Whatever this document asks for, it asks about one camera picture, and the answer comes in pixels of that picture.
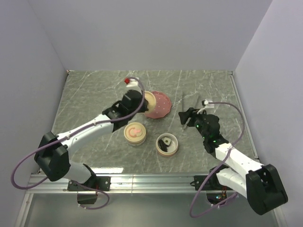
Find green sushi roll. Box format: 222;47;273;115
162;137;171;146

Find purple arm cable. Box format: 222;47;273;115
11;77;145;210
189;101;245;218

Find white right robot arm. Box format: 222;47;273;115
178;108;288;215

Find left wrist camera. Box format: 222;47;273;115
124;78;139;89

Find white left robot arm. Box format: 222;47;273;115
34;90;148;190

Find steel round container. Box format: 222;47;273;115
125;136;146;147

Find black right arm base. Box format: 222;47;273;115
190;165;228;192

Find cream round lunch container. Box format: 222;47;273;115
155;133;178;157

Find black seaweed piece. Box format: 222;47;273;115
158;139;169;152

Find cream lid pink handle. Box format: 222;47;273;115
124;122;146;138

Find steel food tongs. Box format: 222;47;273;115
181;92;200;131

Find pink dotted plate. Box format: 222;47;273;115
144;91;172;119

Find aluminium front rail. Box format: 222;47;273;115
26;173;207;194

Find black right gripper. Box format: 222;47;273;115
178;107;209;140

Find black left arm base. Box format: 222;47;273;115
67;164;111;192

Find cream lid with label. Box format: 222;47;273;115
144;91;156;114

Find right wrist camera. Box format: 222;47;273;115
202;99;214;109

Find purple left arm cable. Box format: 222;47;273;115
11;77;145;210

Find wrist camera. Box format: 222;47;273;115
124;78;139;89
202;99;214;109

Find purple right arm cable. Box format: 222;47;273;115
189;101;245;218

